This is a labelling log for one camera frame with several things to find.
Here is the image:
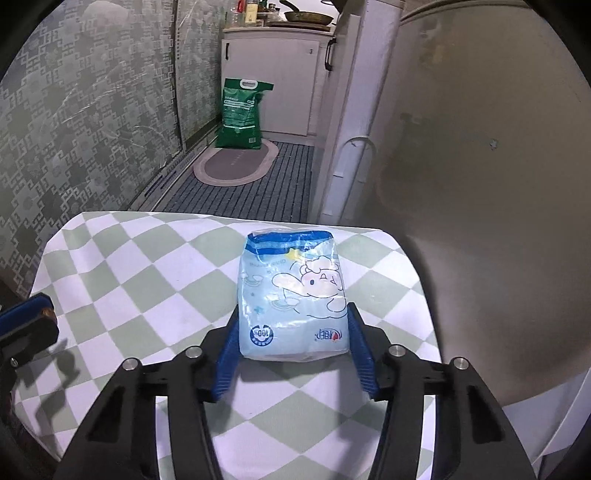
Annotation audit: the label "blue cartoon tissue pack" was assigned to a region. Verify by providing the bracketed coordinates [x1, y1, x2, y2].
[238, 229, 349, 363]

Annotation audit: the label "white kitchen cabinets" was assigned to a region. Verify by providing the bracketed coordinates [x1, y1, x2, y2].
[220, 0, 408, 139]

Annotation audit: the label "green white checkered tablecloth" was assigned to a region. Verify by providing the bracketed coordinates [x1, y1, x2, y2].
[13, 210, 445, 480]

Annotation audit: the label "striped blue floor carpet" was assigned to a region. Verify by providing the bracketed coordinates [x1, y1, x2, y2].
[138, 140, 318, 225]

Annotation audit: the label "oval grey floor mat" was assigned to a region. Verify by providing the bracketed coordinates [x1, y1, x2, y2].
[192, 139, 279, 187]

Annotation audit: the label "beige refrigerator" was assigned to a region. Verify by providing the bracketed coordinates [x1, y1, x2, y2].
[317, 0, 591, 407]

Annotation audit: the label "green rice bag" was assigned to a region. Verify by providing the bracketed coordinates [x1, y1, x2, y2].
[215, 78, 273, 150]

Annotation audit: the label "condiment bottles group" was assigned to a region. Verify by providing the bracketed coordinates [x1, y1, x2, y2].
[225, 0, 276, 28]

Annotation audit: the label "frying pan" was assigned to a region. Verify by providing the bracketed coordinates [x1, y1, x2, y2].
[280, 0, 334, 26]

